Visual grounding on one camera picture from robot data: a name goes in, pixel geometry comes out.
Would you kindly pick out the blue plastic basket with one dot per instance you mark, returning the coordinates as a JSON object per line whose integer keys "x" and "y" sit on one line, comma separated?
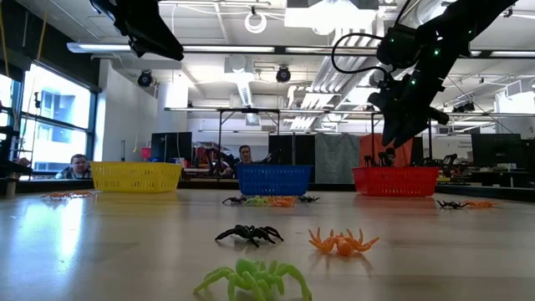
{"x": 273, "y": 180}

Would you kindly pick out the pink box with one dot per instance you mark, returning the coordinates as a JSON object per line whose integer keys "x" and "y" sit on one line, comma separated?
{"x": 145, "y": 153}

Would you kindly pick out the large window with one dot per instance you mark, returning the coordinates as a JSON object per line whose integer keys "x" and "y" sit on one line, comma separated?
{"x": 54, "y": 108}

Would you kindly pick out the black shelf rack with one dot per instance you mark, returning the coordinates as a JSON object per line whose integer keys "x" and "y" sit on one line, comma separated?
{"x": 6, "y": 146}

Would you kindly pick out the black plastic spider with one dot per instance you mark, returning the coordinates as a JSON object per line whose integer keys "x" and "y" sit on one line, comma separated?
{"x": 250, "y": 231}
{"x": 308, "y": 199}
{"x": 451, "y": 204}
{"x": 235, "y": 200}

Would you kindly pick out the white ceiling light panel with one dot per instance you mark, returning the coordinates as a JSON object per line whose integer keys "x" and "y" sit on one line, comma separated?
{"x": 326, "y": 16}

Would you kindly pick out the grey hanging cloth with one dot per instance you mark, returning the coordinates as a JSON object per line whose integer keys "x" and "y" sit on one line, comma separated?
{"x": 336, "y": 156}

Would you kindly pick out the black ceiling spotlight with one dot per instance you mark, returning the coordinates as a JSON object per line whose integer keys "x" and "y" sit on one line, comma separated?
{"x": 464, "y": 106}
{"x": 145, "y": 78}
{"x": 283, "y": 74}

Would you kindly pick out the red plastic basket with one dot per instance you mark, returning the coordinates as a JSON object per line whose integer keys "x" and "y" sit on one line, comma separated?
{"x": 395, "y": 182}

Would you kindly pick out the white ceiling duct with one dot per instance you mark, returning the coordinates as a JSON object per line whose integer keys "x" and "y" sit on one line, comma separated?
{"x": 244, "y": 90}

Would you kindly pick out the black background rig frame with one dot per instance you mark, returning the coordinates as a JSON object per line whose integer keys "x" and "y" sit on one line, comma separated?
{"x": 251, "y": 110}

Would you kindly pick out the person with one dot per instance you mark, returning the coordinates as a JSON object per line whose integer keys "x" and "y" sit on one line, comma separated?
{"x": 78, "y": 165}
{"x": 245, "y": 154}
{"x": 388, "y": 156}

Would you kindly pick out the black partition panel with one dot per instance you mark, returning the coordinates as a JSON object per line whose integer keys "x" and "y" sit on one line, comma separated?
{"x": 292, "y": 148}

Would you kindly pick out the yellow plastic basket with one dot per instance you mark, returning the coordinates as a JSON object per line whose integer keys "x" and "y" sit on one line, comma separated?
{"x": 136, "y": 177}

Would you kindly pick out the orange plastic spider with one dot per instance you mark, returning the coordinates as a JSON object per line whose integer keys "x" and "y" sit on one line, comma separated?
{"x": 471, "y": 204}
{"x": 343, "y": 244}
{"x": 293, "y": 199}
{"x": 56, "y": 195}
{"x": 279, "y": 202}
{"x": 80, "y": 193}
{"x": 488, "y": 204}

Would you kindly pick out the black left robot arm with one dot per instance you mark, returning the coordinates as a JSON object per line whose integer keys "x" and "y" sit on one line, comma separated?
{"x": 142, "y": 25}

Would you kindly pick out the long ceiling light bar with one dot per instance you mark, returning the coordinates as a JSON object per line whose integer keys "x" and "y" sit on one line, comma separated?
{"x": 230, "y": 48}

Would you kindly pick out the green plastic spider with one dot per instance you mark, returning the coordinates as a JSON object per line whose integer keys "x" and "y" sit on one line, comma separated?
{"x": 251, "y": 276}
{"x": 256, "y": 202}

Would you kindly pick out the white ribbed ceiling pipes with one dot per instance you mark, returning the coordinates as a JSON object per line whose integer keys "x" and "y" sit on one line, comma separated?
{"x": 334, "y": 71}

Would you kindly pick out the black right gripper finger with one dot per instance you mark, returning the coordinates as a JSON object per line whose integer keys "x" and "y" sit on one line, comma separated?
{"x": 414, "y": 131}
{"x": 393, "y": 129}

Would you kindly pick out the orange hanging cloth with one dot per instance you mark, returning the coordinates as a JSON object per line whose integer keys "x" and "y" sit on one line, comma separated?
{"x": 370, "y": 150}

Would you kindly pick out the black aluminium table frame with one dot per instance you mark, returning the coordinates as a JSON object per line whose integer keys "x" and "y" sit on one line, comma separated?
{"x": 209, "y": 184}

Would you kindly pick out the white board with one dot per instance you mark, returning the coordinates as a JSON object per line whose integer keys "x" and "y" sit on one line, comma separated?
{"x": 453, "y": 146}

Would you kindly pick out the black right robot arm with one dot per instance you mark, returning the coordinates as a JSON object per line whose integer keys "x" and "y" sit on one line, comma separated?
{"x": 460, "y": 25}

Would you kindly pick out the black monitor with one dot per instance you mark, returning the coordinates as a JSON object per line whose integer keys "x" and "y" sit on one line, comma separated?
{"x": 497, "y": 150}
{"x": 171, "y": 146}

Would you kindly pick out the dark background desk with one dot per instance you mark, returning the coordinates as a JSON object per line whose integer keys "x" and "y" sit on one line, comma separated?
{"x": 501, "y": 177}

